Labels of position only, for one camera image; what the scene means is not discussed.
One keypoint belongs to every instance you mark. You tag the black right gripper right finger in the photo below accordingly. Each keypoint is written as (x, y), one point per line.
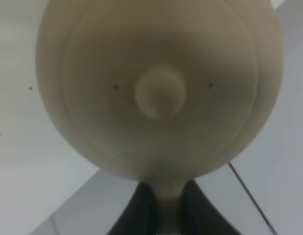
(199, 216)

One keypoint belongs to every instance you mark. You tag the brown teapot with lid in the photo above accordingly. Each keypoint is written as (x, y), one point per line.
(159, 91)

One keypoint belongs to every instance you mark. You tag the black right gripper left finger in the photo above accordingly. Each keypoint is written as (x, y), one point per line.
(140, 217)

